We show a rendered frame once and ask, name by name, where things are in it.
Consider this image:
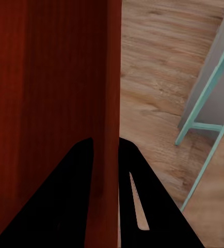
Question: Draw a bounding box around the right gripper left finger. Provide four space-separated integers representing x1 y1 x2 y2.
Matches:
0 137 94 248

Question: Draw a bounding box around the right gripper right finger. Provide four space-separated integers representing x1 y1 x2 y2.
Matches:
118 137 205 248

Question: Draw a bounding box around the storage box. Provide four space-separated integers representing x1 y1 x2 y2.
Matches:
0 0 122 248

